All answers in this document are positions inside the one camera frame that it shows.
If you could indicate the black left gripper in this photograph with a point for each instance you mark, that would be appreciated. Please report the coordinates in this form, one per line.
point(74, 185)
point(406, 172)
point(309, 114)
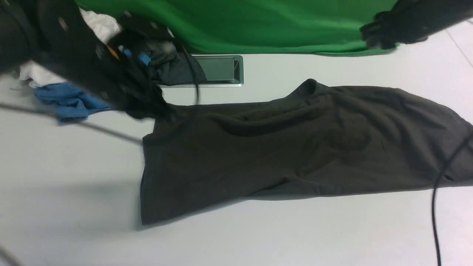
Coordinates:
point(119, 80)

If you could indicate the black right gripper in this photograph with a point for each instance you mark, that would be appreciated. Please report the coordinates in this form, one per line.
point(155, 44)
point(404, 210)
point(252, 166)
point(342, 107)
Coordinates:
point(389, 29)

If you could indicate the dark gray long-sleeved shirt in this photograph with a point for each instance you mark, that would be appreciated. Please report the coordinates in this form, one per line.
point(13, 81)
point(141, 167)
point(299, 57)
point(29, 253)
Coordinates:
point(319, 141)

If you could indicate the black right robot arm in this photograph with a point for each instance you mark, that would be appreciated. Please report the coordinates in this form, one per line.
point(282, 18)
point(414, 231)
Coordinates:
point(435, 15)

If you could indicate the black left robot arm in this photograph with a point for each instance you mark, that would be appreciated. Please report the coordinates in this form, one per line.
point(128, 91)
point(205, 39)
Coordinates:
point(54, 34)

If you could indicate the dark slate crumpled garment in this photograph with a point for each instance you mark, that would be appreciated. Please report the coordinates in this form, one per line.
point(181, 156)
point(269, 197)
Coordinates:
point(169, 65)

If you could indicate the blue crumpled garment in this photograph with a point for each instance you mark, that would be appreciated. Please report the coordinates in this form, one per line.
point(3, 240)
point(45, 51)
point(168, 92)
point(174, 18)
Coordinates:
point(53, 84)

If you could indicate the green backdrop cloth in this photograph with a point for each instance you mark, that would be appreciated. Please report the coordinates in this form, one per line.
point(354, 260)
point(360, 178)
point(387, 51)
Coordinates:
point(326, 27)

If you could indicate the silver table cable hatch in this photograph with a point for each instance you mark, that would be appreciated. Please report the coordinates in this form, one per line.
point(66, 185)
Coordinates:
point(221, 71)

